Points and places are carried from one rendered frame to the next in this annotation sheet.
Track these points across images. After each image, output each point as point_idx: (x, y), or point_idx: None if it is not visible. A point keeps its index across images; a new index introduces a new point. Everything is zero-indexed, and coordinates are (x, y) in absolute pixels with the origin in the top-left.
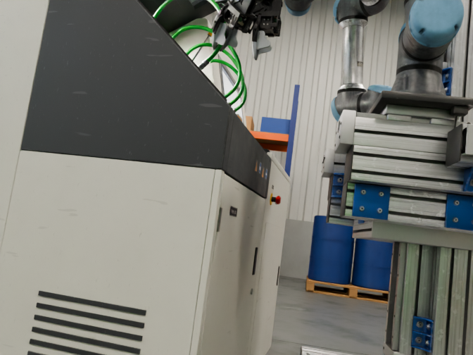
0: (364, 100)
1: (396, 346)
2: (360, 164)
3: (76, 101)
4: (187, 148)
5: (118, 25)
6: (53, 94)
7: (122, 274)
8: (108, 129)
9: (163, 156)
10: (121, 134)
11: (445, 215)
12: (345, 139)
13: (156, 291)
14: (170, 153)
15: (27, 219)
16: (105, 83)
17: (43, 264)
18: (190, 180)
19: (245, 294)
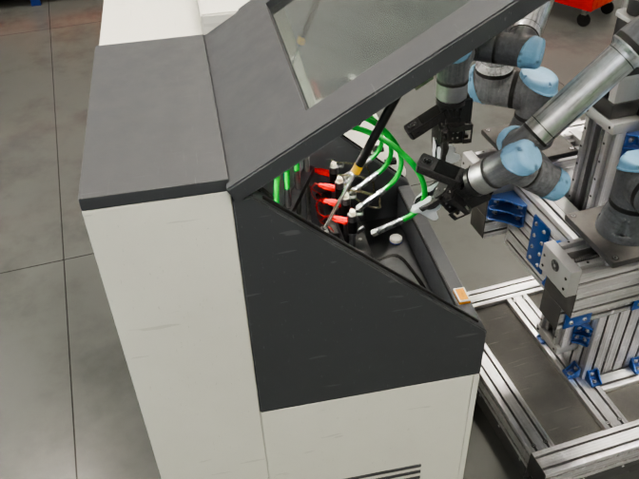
0: (520, 98)
1: (558, 342)
2: (579, 306)
3: (316, 364)
4: (446, 369)
5: (350, 291)
6: (284, 365)
7: (396, 453)
8: (359, 375)
9: (422, 379)
10: (376, 375)
11: (632, 302)
12: (570, 294)
13: (428, 452)
14: (429, 375)
15: (290, 451)
16: (346, 343)
17: (319, 469)
18: (451, 388)
19: None
